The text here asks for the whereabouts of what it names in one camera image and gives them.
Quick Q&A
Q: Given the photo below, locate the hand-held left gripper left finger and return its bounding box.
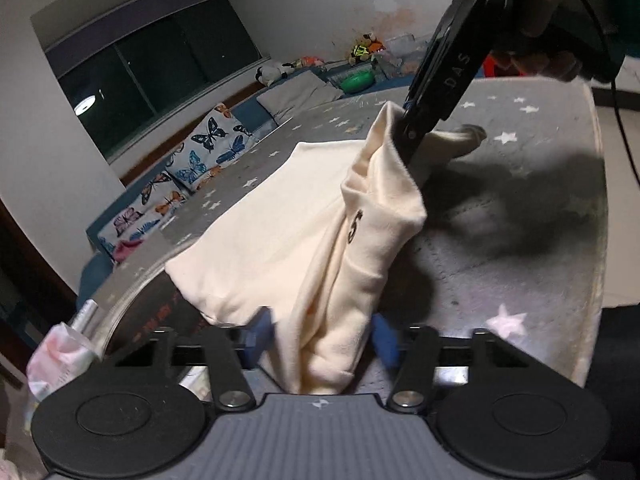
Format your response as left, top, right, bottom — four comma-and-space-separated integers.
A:
102, 307, 273, 411

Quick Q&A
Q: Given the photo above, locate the black cable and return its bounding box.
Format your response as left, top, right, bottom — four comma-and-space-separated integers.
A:
537, 0, 640, 186

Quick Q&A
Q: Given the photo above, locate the pastel tissue pack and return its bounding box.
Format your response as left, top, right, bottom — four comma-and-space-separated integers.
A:
27, 322, 98, 401

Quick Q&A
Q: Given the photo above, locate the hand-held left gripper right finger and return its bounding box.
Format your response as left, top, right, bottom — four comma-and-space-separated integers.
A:
372, 312, 543, 411

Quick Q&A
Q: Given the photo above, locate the blue corner sofa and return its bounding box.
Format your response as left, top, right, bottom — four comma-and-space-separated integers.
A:
75, 62, 426, 311

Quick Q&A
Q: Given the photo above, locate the dark window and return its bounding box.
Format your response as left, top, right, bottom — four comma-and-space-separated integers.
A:
31, 0, 266, 163

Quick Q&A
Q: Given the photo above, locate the grey pillow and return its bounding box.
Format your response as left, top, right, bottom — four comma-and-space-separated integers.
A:
257, 71, 343, 121

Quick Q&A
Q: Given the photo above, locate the clear plastic storage box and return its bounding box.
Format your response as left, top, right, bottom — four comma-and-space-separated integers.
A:
375, 35, 431, 81

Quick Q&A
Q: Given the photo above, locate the butterfly-print pillow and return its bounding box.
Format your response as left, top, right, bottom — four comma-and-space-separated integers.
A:
167, 102, 255, 192
97, 172, 187, 261

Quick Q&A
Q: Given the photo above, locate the person's right hand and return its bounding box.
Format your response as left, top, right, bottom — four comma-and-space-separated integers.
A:
492, 0, 608, 83

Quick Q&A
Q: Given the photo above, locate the yellow black toy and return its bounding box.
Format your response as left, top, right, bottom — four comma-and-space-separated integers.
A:
347, 32, 388, 63

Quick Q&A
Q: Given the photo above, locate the grey star-print table cover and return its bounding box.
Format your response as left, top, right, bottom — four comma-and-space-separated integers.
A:
75, 77, 608, 391

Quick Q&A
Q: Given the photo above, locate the black round induction cooktop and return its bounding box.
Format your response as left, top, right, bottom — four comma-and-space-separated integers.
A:
75, 260, 251, 396

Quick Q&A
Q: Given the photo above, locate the cream sweatshirt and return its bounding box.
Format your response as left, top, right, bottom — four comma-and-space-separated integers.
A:
164, 101, 488, 395

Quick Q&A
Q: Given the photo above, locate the green round toy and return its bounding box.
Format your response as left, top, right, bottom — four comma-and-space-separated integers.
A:
340, 71, 376, 95

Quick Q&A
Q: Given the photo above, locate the pink cloth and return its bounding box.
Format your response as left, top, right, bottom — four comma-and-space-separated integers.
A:
112, 239, 146, 265

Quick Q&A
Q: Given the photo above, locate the black and white plush toy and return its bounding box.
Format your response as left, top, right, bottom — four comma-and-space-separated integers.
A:
256, 62, 293, 86

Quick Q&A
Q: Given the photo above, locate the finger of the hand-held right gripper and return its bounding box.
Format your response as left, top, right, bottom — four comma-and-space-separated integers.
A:
395, 92, 451, 181

